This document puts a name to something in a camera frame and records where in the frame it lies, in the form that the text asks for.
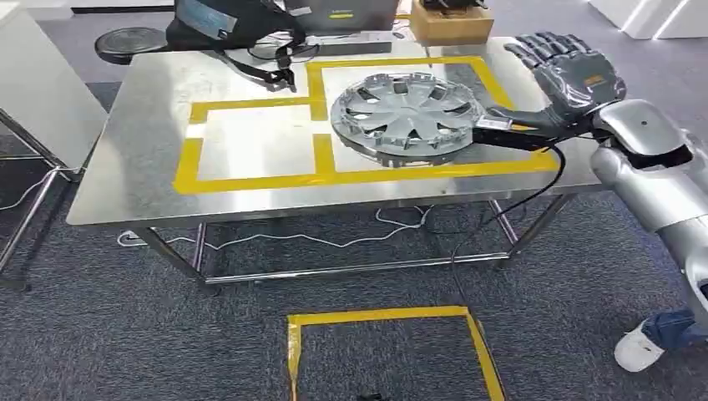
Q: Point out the black round stool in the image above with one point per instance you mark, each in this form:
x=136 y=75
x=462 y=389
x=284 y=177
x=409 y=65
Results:
x=130 y=43

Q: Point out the wooden box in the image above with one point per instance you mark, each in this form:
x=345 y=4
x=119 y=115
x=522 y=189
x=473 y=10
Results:
x=451 y=27

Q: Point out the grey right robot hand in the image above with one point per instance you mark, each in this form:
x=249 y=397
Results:
x=575 y=83

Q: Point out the white power strip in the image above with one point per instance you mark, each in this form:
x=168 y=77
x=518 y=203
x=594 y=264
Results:
x=128 y=238

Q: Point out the person's white shoe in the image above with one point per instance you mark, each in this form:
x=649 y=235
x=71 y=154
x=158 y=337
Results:
x=636 y=348

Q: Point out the white table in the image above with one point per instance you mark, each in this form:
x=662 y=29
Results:
x=38 y=94

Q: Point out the silver wheel hubcap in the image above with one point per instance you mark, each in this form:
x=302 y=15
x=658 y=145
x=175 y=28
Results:
x=406 y=119

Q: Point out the black backpack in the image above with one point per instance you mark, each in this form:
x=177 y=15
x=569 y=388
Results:
x=243 y=25

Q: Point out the black item on wooden box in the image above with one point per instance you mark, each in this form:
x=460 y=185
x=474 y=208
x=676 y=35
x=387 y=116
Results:
x=453 y=4

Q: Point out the steel bench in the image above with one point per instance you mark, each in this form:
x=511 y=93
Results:
x=155 y=166

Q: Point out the person's leg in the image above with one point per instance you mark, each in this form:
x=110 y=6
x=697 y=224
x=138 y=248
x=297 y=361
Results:
x=672 y=329

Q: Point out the grey laptop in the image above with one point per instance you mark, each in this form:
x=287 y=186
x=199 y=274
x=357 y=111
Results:
x=348 y=16

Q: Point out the small black floor item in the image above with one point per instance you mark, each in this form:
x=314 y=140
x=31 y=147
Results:
x=371 y=397

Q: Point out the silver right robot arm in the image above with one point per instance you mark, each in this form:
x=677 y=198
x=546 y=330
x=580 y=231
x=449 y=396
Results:
x=652 y=188

